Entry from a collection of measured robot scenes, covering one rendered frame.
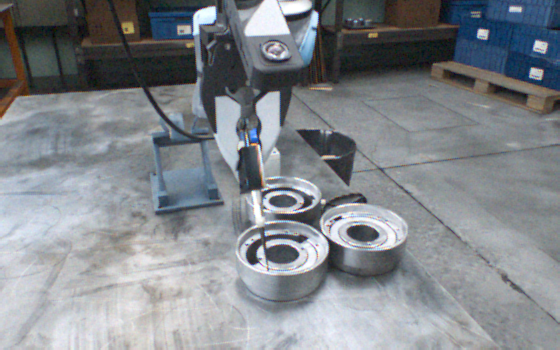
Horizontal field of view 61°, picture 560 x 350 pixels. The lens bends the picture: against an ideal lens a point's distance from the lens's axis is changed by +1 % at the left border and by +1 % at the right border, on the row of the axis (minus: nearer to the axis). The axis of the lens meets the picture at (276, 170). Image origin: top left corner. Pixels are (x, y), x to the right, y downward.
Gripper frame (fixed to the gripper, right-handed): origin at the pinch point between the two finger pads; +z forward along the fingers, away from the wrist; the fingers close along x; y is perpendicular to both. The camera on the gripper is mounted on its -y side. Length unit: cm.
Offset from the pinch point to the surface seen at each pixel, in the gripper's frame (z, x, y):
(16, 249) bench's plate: 13.1, 27.7, 10.4
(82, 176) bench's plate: 13.1, 21.2, 30.0
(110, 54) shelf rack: 56, 26, 343
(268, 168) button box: 11.0, -7.8, 19.5
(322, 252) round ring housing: 10.1, -7.0, -5.4
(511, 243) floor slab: 93, -133, 84
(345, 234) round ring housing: 10.1, -11.1, -2.8
